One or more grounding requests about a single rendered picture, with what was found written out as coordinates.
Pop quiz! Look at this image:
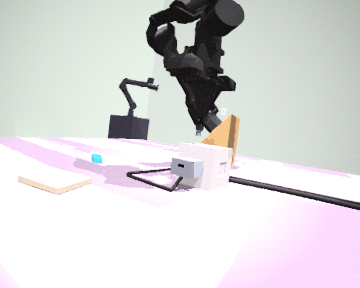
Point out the small cyan block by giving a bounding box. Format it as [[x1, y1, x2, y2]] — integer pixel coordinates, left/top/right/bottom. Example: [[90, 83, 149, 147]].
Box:
[[92, 153, 102, 163]]

